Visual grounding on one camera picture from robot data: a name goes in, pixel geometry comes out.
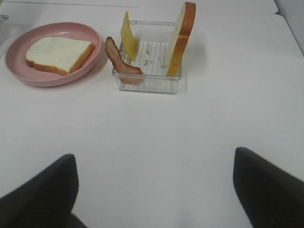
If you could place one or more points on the pink round plate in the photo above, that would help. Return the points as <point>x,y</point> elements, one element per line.
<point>15,55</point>

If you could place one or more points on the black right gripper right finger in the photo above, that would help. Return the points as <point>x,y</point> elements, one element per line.
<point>270,196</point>

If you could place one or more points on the clear plastic right tray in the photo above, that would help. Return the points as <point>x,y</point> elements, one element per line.
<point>154,38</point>

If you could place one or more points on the bacon strip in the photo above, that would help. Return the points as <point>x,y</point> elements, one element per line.
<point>120,66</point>

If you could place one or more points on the bread slice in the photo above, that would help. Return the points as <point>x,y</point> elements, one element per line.
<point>180,36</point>
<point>58,55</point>

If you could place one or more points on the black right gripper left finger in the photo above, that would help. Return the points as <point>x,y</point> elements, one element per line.
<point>46,200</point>

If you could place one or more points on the yellow cheese slice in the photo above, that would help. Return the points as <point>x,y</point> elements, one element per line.
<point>129,41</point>

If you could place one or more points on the clear plastic tray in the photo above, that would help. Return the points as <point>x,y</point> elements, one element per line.
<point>154,38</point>
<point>9,32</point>

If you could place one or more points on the clear plastic left tray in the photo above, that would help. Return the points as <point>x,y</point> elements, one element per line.
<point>9,32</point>

